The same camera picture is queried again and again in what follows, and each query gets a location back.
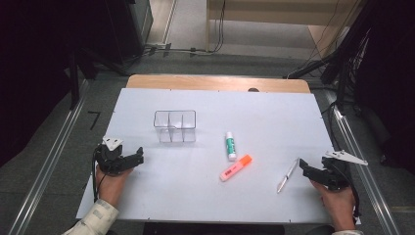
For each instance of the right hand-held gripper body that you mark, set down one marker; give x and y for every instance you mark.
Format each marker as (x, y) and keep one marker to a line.
(336, 176)

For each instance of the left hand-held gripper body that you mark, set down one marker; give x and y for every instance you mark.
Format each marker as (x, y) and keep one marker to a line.
(109, 160)

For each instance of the clear ballpoint pen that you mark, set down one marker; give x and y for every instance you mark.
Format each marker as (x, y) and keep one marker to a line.
(287, 176)

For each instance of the clear plastic desk organizer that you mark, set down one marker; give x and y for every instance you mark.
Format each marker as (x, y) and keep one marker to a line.
(175, 129)

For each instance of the orange highlighter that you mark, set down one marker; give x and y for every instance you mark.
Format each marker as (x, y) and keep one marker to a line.
(235, 169)

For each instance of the person's left hand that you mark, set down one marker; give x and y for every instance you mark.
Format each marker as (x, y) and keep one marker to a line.
(109, 187)

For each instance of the person's right hand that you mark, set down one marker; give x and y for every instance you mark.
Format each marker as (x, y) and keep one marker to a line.
(339, 209)

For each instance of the green and white glue stick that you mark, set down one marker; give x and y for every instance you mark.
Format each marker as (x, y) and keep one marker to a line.
(230, 147)

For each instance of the black metal stand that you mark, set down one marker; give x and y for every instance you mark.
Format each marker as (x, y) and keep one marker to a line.
(75, 81)

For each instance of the black cabinet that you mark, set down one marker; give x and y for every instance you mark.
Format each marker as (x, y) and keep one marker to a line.
(130, 29)

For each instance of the light wooden shelf unit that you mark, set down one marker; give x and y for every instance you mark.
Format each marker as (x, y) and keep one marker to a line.
(261, 13)

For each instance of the metal floor rail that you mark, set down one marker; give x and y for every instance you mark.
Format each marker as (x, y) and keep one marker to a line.
(49, 166)
(368, 182)

